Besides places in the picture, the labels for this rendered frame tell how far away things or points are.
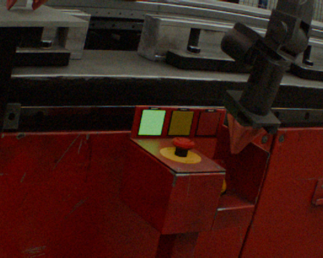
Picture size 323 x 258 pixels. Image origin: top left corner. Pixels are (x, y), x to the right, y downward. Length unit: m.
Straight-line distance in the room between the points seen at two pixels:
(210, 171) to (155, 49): 0.38
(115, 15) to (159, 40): 0.27
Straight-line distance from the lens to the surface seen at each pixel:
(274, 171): 1.76
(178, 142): 1.29
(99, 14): 1.78
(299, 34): 1.26
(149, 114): 1.35
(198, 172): 1.26
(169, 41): 1.59
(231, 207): 1.34
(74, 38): 1.45
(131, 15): 1.84
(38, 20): 1.11
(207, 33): 1.65
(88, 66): 1.42
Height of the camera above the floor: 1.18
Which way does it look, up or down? 16 degrees down
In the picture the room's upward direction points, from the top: 12 degrees clockwise
